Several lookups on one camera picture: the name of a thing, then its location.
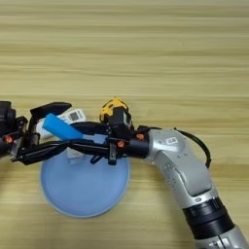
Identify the left gripper labelled black box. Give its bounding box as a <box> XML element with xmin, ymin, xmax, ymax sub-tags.
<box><xmin>0</xmin><ymin>100</ymin><xmax>17</xmax><ymax>128</ymax></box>

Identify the light blue round plate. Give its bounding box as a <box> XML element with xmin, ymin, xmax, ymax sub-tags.
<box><xmin>39</xmin><ymin>133</ymin><xmax>131</xmax><ymax>219</ymax></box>

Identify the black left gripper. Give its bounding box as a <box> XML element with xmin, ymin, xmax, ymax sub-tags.
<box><xmin>0</xmin><ymin>101</ymin><xmax>72</xmax><ymax>165</ymax></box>

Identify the white remote control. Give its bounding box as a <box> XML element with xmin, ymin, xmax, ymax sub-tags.
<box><xmin>35</xmin><ymin>109</ymin><xmax>88</xmax><ymax>140</ymax></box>

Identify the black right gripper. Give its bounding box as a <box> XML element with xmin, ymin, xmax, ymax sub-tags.
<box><xmin>66</xmin><ymin>121</ymin><xmax>150</xmax><ymax>165</ymax></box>

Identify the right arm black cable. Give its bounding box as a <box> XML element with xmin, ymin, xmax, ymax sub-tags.
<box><xmin>147</xmin><ymin>125</ymin><xmax>212</xmax><ymax>169</ymax></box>

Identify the blue rectangular block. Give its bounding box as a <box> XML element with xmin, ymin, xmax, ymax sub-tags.
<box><xmin>42</xmin><ymin>113</ymin><xmax>85</xmax><ymax>141</ymax></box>

